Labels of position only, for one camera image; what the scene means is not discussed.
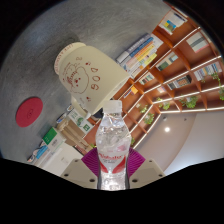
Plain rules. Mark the cream mug with red print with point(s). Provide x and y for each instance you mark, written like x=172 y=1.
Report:
x=93 y=76

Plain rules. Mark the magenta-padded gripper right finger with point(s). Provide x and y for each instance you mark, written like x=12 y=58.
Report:
x=146 y=171

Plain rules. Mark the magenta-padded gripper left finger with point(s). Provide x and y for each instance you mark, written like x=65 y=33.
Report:
x=78 y=171

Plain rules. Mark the green and white box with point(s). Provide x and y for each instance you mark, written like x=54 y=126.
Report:
x=51 y=136

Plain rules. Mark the round recessed ceiling light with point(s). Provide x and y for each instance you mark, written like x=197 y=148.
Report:
x=167 y=129

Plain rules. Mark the clear plastic water bottle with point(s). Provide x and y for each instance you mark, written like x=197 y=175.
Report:
x=112 y=156

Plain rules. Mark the wooden artist mannequin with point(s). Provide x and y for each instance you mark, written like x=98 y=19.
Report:
x=71 y=131

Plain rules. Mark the flat round red coaster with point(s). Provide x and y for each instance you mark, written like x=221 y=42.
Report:
x=29 y=111

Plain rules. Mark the orange wooden shelf unit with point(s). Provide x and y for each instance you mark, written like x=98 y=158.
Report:
x=156 y=75

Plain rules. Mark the small green white carton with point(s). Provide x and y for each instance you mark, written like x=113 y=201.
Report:
x=81 y=125

